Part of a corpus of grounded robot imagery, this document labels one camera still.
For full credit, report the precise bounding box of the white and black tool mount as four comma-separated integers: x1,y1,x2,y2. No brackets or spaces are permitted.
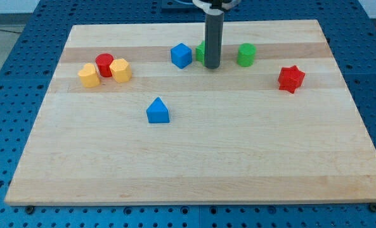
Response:
192,0,240,11

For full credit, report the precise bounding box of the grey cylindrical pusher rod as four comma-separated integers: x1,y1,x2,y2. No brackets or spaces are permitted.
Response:
204,8,224,69

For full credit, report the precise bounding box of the yellow hexagon block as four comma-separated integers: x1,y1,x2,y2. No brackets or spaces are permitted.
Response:
109,58,132,83

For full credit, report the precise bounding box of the yellow heart block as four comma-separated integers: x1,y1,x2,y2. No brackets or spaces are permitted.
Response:
77,63,101,88

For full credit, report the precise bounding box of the green block behind rod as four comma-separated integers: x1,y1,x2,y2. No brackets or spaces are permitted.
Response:
195,41,205,65

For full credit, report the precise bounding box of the green cylinder block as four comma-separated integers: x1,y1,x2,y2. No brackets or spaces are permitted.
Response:
237,43,256,67

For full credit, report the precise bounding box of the blue cube block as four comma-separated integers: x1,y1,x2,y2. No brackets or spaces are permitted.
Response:
171,43,192,69

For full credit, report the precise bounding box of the red star block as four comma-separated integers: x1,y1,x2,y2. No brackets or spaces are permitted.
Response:
278,65,306,94

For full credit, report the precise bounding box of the blue triangle block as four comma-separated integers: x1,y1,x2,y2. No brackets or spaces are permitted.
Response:
146,97,170,124

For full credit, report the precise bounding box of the red cylinder block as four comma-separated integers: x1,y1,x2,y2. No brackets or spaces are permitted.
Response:
95,53,114,77

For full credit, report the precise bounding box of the wooden board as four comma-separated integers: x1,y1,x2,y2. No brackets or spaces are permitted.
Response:
5,20,376,206

